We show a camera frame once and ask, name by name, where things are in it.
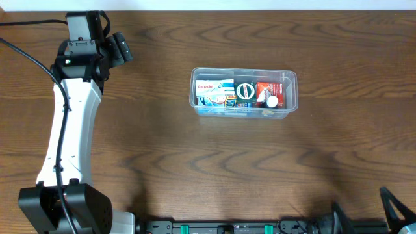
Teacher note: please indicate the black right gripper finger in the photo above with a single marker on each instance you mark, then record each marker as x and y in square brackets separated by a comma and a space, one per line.
[397, 214]
[341, 223]

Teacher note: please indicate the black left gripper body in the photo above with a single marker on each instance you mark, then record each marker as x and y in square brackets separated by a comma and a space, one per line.
[114, 52]

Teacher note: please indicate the white Panadol box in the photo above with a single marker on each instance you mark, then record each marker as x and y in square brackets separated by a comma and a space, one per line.
[215, 87]

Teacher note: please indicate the blue toothpaste box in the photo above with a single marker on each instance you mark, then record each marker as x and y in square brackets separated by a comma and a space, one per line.
[221, 104]

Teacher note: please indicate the clear plastic container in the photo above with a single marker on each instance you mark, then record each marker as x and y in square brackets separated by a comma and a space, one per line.
[286, 77]

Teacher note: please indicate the dark green small box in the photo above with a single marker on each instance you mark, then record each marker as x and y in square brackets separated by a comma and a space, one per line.
[245, 92]

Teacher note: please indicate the dark bottle white cap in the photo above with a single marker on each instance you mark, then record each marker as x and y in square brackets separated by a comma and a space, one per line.
[271, 102]

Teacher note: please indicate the red white medicine box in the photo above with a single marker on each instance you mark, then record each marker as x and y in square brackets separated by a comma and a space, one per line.
[264, 90]

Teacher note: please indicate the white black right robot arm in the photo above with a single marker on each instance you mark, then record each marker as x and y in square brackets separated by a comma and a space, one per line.
[323, 225]

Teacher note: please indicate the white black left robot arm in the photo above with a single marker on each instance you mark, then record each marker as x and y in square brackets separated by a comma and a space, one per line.
[63, 199]

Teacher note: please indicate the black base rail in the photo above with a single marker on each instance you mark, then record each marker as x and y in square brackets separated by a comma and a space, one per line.
[288, 226]

